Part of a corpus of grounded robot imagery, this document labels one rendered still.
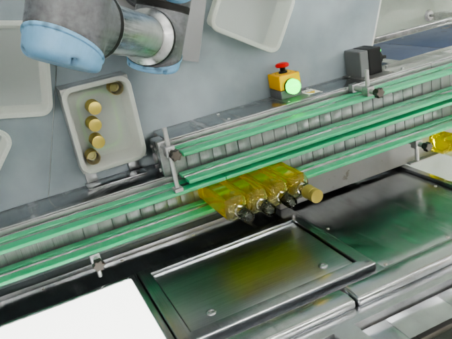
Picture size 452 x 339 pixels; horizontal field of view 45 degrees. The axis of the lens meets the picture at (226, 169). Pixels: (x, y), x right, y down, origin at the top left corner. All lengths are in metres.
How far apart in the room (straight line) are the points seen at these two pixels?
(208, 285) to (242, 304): 0.12
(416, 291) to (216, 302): 0.42
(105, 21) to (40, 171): 0.76
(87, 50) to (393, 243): 0.92
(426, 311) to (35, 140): 1.01
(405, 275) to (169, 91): 0.78
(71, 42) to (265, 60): 0.94
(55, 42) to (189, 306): 0.67
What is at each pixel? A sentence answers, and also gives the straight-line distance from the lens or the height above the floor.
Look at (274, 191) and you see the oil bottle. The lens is 1.34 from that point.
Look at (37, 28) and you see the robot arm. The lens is 0.79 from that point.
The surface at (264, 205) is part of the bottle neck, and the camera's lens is 1.29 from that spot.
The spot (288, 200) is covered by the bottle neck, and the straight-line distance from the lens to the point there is 1.30.
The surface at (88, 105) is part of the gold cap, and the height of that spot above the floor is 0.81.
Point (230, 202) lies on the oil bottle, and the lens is 1.30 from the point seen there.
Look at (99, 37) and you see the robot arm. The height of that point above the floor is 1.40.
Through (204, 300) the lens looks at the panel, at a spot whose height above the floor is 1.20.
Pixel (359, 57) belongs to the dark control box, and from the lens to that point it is 1.72.
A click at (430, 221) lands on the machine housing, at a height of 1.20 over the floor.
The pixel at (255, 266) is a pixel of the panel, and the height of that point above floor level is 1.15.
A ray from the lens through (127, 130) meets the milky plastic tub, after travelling 1.50.
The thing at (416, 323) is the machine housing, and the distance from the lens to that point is 1.17.
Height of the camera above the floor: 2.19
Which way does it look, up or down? 61 degrees down
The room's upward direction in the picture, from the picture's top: 122 degrees clockwise
